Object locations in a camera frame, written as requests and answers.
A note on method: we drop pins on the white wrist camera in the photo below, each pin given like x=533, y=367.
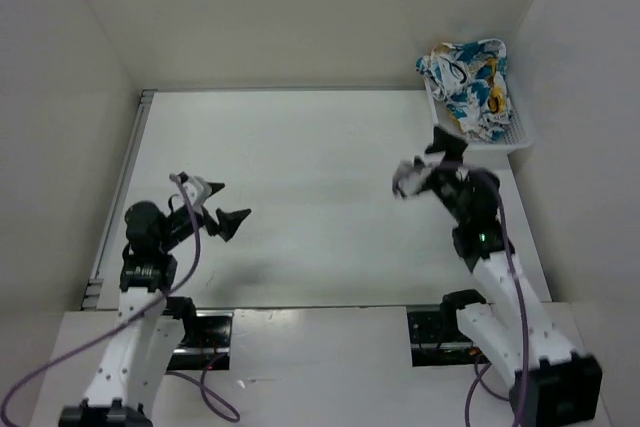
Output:
x=409, y=178
x=196, y=189

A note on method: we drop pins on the aluminium table edge rail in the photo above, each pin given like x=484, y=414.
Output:
x=95, y=282

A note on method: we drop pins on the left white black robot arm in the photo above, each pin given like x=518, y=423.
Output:
x=152, y=318

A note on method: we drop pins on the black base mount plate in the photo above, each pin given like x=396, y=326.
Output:
x=433, y=345
x=206, y=345

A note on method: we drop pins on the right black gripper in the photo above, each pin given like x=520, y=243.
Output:
x=455, y=148

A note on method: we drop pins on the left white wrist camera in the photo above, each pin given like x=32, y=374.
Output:
x=196, y=189

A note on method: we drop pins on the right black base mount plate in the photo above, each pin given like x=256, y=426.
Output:
x=433, y=345

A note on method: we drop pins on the white plastic mesh basket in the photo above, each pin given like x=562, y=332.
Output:
x=518, y=135

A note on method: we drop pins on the printed white teal yellow shorts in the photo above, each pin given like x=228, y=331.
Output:
x=470, y=80

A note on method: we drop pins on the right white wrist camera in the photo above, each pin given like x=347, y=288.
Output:
x=409, y=178

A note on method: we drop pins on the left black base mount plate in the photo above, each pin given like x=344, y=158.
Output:
x=206, y=345

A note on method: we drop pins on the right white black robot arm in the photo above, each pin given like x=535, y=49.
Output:
x=550, y=382

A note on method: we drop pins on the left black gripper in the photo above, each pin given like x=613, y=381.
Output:
x=228, y=222

